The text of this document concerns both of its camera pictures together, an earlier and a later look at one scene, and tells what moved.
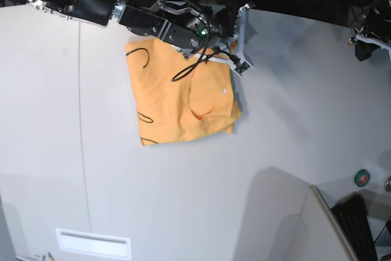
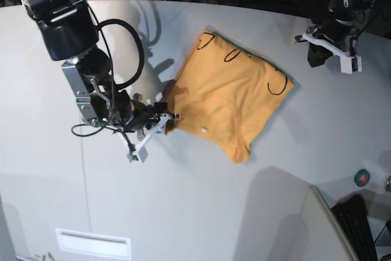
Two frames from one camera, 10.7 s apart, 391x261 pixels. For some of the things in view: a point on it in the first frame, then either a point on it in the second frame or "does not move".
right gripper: [377, 29] to [332, 30]
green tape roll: [361, 177] does not move
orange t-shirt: [181, 98] to [225, 96]
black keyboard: [351, 214] does not move
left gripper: [223, 23] to [137, 116]
